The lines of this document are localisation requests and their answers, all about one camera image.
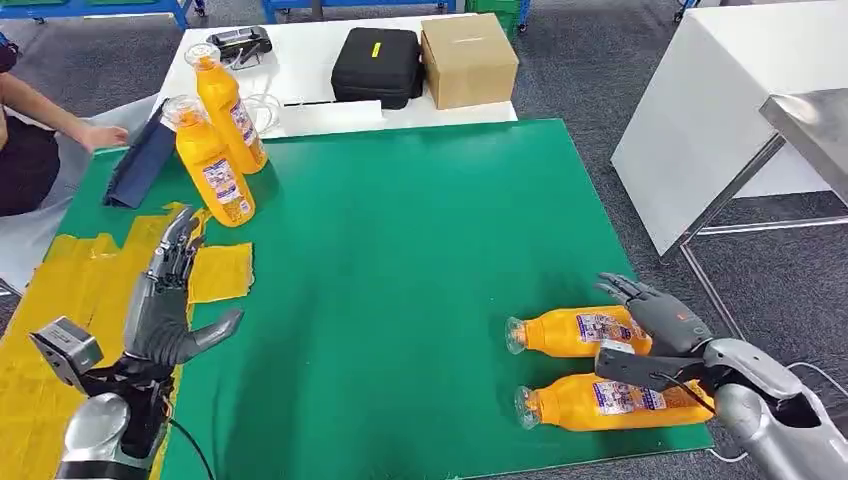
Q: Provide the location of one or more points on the steel bench with legs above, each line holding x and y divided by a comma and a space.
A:
815, 126

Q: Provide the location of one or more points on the person's hand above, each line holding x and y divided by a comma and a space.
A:
102, 137

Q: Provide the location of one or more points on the brown cardboard box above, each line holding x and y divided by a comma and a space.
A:
470, 63

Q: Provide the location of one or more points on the black handheld controller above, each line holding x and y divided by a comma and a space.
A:
242, 41

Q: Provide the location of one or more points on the person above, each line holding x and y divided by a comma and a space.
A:
23, 159

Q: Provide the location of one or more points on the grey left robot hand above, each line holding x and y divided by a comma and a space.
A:
159, 324

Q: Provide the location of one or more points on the blue metal rack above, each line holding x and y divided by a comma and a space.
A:
99, 8
358, 5

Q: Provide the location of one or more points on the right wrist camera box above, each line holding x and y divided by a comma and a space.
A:
629, 368

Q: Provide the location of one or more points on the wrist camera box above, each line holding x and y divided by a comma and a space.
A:
629, 368
66, 351

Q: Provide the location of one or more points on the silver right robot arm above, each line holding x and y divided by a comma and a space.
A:
775, 417

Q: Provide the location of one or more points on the black carrying case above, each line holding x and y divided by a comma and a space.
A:
374, 69

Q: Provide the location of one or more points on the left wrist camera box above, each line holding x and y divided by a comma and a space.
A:
66, 351

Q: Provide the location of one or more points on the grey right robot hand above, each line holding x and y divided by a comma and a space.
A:
669, 324

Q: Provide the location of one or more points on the flat white box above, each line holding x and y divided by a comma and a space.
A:
331, 119

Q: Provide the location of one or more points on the dark blue cloth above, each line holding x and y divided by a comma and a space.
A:
139, 166

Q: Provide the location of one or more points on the orange drink bottle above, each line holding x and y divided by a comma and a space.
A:
556, 334
212, 172
225, 99
570, 404

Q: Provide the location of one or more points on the thin black pen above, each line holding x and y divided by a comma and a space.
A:
308, 102

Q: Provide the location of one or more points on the green crate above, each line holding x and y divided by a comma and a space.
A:
497, 10

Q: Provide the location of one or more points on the green table mat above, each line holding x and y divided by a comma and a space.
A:
397, 252

